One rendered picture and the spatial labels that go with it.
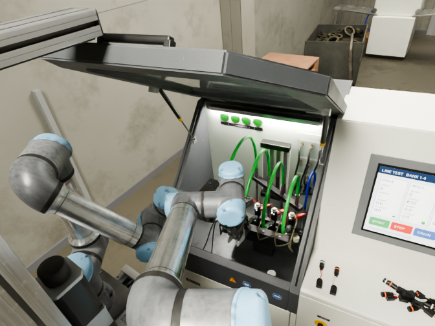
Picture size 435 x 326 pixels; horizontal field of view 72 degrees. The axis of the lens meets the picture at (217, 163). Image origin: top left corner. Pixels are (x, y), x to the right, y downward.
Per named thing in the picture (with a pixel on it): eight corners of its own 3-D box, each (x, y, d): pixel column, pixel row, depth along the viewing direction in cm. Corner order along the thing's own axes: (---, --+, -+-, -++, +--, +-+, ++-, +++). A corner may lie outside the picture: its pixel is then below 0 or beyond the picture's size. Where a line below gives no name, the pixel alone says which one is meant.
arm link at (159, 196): (148, 193, 103) (164, 179, 100) (172, 199, 111) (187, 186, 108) (153, 213, 99) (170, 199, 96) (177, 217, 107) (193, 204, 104)
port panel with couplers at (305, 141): (292, 186, 155) (296, 135, 137) (293, 182, 158) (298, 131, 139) (318, 192, 150) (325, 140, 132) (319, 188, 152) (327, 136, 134)
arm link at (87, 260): (63, 306, 104) (46, 284, 96) (76, 271, 115) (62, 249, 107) (98, 303, 104) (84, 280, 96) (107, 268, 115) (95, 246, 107)
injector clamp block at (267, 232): (231, 242, 157) (229, 223, 148) (238, 229, 164) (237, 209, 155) (296, 265, 143) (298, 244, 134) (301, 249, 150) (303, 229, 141)
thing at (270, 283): (169, 262, 156) (163, 242, 146) (173, 256, 159) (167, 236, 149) (287, 311, 130) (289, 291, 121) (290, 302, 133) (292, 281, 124)
